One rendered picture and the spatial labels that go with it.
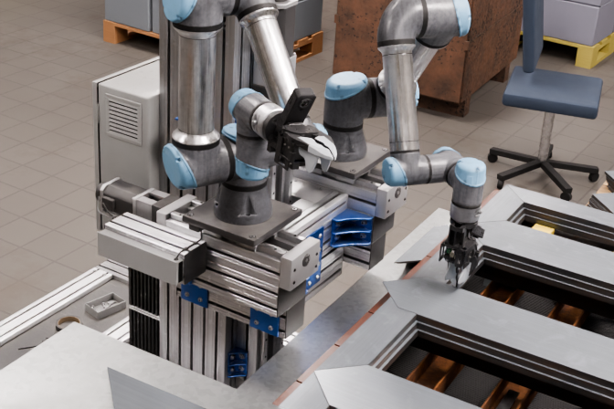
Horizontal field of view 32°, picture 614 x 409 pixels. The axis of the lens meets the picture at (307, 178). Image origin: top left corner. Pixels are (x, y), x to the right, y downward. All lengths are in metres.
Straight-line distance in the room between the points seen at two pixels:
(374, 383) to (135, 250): 0.73
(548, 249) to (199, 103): 1.13
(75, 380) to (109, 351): 0.11
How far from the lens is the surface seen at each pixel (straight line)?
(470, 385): 3.02
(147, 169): 3.02
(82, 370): 2.14
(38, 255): 4.69
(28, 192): 5.23
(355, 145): 3.06
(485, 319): 2.72
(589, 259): 3.08
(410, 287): 2.80
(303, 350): 2.85
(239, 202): 2.66
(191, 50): 2.46
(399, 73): 2.67
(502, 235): 3.12
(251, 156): 2.31
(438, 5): 2.72
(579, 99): 5.35
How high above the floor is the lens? 2.29
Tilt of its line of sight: 25 degrees down
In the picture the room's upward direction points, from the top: 4 degrees clockwise
